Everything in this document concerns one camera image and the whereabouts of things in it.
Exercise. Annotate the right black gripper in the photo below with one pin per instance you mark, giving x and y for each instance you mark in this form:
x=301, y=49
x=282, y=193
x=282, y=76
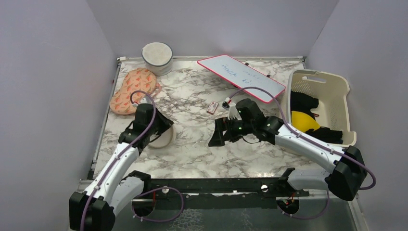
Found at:
x=221, y=125

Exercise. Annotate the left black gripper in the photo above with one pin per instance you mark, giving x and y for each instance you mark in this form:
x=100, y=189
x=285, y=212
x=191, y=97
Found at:
x=165, y=122

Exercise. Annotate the beige mesh laundry bag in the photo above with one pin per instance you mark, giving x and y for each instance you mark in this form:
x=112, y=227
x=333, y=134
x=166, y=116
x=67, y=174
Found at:
x=164, y=140

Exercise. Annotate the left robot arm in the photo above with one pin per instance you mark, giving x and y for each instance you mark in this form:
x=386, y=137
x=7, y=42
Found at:
x=96, y=208

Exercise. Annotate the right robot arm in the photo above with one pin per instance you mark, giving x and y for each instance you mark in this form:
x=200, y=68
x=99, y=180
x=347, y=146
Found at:
x=343, y=168

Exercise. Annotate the grey-rimmed mesh laundry bag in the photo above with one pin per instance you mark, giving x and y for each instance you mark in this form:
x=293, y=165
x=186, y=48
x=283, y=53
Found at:
x=158, y=58

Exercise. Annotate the cream plastic laundry basket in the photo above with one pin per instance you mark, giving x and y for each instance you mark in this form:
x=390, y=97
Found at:
x=331, y=90

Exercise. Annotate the small red white card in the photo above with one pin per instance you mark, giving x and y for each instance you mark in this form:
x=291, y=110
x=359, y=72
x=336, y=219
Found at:
x=212, y=107

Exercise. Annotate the floral orange sleep mask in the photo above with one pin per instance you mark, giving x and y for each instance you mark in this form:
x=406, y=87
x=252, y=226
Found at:
x=136, y=80

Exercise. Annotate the red-framed whiteboard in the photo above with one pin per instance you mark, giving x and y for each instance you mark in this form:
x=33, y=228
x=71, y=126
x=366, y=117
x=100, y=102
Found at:
x=241, y=75

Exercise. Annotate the yellow garment in basket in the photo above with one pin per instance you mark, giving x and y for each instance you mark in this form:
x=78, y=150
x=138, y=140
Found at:
x=303, y=121

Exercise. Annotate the black garment in basket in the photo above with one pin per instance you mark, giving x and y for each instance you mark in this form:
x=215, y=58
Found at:
x=304, y=103

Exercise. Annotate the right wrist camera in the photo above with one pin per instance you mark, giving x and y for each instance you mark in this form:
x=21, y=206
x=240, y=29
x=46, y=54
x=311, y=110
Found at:
x=231, y=109

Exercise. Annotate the black metal base rail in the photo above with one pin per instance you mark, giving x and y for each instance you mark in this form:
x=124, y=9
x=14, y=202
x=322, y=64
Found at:
x=209, y=193

